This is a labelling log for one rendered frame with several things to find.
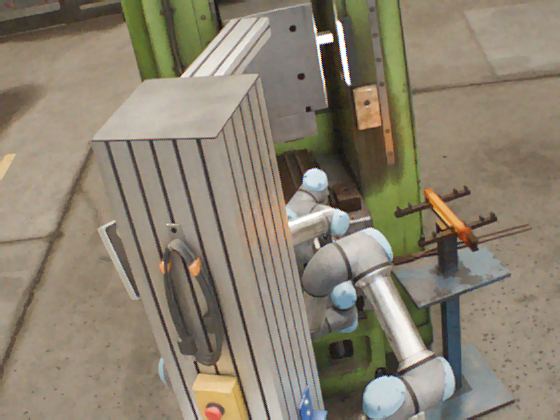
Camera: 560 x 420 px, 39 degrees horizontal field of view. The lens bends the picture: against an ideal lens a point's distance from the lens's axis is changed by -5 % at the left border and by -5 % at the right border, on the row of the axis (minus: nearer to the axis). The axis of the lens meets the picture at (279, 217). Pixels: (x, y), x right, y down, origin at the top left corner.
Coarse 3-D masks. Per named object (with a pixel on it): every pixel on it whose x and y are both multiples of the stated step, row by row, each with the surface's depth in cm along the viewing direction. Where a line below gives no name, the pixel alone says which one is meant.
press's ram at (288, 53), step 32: (224, 0) 283; (256, 0) 276; (288, 0) 271; (288, 32) 270; (320, 32) 295; (256, 64) 274; (288, 64) 276; (320, 64) 278; (288, 96) 282; (320, 96) 284
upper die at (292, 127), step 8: (312, 112) 287; (272, 120) 286; (280, 120) 287; (288, 120) 287; (296, 120) 288; (304, 120) 288; (312, 120) 289; (272, 128) 288; (280, 128) 288; (288, 128) 289; (296, 128) 289; (304, 128) 290; (312, 128) 290; (272, 136) 289; (280, 136) 290; (288, 136) 291; (296, 136) 291; (304, 136) 291
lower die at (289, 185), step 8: (288, 152) 341; (296, 152) 340; (304, 152) 340; (280, 160) 338; (304, 160) 334; (280, 168) 333; (288, 168) 330; (304, 168) 329; (312, 168) 329; (280, 176) 327; (288, 176) 326; (288, 184) 321; (296, 184) 318; (288, 192) 317; (288, 200) 312; (328, 200) 307
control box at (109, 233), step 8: (112, 224) 279; (104, 232) 278; (112, 232) 279; (104, 240) 282; (112, 240) 279; (120, 240) 280; (112, 248) 279; (120, 248) 280; (112, 256) 283; (120, 256) 280; (120, 264) 279; (128, 264) 280; (120, 272) 283; (128, 272) 280; (128, 280) 280; (128, 288) 283; (136, 288) 281; (136, 296) 281
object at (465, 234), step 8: (424, 192) 309; (432, 192) 307; (432, 200) 303; (440, 200) 302; (440, 208) 298; (448, 208) 296; (448, 216) 292; (456, 216) 292; (456, 224) 288; (464, 232) 281; (464, 240) 284; (472, 240) 276; (472, 248) 279
